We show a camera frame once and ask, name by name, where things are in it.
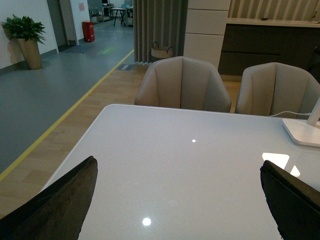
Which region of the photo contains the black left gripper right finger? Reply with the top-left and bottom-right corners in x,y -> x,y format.
260,160 -> 320,240

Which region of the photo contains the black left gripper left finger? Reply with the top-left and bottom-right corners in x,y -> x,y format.
0,156 -> 98,240

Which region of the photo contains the beige right chair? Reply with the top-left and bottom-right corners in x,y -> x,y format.
235,62 -> 320,120

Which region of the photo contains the beige chair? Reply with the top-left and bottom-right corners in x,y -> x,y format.
134,56 -> 232,113
235,62 -> 320,120

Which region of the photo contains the beige left chair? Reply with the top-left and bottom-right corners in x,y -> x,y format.
134,56 -> 232,113

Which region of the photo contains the dark counter cabinet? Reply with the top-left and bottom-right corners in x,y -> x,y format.
218,23 -> 320,76

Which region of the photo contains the green potted plant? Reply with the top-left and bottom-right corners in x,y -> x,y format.
1,14 -> 45,70

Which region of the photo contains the red bin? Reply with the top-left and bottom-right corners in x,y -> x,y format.
82,20 -> 95,42

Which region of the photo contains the woven basket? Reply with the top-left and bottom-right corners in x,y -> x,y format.
151,41 -> 174,62

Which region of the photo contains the white cabinet column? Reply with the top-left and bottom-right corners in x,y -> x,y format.
183,0 -> 231,67

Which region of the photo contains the gray slatted partition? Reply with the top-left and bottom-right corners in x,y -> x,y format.
133,0 -> 188,63

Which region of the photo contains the white lamp cable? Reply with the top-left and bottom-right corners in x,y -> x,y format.
269,111 -> 312,118

